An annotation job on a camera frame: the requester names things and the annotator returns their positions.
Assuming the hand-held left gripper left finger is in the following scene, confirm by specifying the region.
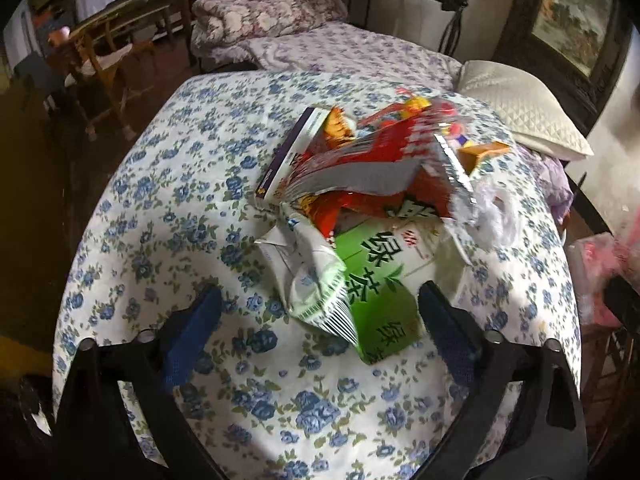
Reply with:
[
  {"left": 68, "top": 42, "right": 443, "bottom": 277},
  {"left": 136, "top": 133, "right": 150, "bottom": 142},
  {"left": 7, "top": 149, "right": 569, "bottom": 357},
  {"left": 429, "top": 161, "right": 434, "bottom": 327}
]
[{"left": 52, "top": 284, "right": 236, "bottom": 480}]

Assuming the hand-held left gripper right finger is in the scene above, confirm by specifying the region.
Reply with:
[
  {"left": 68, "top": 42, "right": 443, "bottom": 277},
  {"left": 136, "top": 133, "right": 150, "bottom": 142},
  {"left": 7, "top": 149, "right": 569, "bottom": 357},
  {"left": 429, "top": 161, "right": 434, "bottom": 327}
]
[{"left": 417, "top": 280, "right": 588, "bottom": 480}]

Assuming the green tea carton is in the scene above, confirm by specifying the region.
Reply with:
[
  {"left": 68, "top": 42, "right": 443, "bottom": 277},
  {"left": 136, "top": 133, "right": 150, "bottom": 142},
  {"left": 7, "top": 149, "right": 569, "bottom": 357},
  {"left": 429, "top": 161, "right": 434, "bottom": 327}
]
[{"left": 332, "top": 200, "right": 466, "bottom": 366}]

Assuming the white green snack bag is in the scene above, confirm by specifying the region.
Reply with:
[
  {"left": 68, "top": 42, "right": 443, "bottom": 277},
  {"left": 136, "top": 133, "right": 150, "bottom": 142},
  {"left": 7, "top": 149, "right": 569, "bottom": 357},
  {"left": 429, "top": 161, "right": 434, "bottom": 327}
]
[{"left": 254, "top": 210, "right": 358, "bottom": 348}]

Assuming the white plastic bag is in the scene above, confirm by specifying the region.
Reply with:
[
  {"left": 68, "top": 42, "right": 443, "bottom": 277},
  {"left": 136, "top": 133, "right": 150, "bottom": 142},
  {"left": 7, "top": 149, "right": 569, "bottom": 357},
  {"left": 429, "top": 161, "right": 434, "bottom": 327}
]
[{"left": 450, "top": 180, "right": 521, "bottom": 251}]

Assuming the orange cardboard box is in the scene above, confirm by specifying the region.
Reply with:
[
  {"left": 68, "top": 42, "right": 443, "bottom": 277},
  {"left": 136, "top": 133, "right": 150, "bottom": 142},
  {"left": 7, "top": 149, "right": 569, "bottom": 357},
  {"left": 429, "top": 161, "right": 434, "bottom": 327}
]
[{"left": 457, "top": 141, "right": 511, "bottom": 176}]

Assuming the red snack bag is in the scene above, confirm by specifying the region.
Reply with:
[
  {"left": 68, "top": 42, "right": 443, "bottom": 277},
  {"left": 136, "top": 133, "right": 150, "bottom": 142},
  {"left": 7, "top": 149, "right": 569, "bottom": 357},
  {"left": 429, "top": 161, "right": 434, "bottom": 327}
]
[{"left": 290, "top": 102, "right": 476, "bottom": 241}]

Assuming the purple white box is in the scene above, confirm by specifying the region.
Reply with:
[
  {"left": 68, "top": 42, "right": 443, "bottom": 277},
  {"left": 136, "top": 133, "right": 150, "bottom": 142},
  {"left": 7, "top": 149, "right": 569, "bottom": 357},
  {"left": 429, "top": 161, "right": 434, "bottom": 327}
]
[{"left": 255, "top": 106, "right": 333, "bottom": 206}]

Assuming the pink plastic bag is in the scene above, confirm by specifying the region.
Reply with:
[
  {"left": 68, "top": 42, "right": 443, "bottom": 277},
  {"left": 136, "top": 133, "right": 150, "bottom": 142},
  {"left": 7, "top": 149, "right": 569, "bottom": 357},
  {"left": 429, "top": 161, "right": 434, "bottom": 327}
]
[{"left": 567, "top": 232, "right": 636, "bottom": 328}]

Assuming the blue floral bed sheet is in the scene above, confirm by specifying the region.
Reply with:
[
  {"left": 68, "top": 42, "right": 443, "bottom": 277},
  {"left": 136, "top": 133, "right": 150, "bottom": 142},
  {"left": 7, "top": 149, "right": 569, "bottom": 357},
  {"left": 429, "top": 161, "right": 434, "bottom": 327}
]
[{"left": 52, "top": 70, "right": 583, "bottom": 480}]

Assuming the purple cloth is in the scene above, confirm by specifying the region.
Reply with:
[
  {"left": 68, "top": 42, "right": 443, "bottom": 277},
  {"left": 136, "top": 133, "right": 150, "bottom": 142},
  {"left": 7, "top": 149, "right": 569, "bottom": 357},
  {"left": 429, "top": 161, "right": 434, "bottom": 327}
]
[{"left": 525, "top": 152, "right": 573, "bottom": 226}]

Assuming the white quilted pillow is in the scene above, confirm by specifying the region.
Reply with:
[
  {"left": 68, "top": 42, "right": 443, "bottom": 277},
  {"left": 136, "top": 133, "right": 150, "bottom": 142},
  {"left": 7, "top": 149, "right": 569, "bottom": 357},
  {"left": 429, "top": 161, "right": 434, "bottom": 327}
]
[{"left": 457, "top": 60, "right": 595, "bottom": 161}]

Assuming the wooden chair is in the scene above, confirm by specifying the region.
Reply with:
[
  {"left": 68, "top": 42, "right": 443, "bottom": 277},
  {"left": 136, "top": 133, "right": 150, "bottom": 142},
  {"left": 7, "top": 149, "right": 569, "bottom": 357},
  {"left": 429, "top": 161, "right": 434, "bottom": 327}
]
[{"left": 65, "top": 20, "right": 156, "bottom": 141}]

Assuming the purple floral bed sheet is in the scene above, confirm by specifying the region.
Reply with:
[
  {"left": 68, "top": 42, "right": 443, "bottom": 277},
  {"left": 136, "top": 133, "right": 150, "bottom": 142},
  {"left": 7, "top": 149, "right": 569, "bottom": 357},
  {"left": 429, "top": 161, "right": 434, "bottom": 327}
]
[{"left": 192, "top": 22, "right": 463, "bottom": 93}]

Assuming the folded pink floral quilt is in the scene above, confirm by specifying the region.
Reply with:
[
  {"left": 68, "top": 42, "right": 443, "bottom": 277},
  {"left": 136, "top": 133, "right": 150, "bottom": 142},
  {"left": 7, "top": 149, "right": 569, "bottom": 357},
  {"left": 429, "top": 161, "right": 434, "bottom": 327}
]
[{"left": 191, "top": 0, "right": 348, "bottom": 46}]

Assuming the wooden desk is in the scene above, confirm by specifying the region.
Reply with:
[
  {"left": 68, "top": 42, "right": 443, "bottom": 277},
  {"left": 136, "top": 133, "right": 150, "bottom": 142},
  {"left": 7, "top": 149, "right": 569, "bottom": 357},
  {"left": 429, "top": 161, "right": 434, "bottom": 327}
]
[{"left": 70, "top": 0, "right": 233, "bottom": 41}]

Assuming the dark framed landscape painting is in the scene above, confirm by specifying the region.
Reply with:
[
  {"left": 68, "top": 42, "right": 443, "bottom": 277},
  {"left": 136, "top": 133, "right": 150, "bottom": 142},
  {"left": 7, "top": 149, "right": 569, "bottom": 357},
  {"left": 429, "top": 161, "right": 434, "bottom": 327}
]
[{"left": 492, "top": 0, "right": 633, "bottom": 131}]

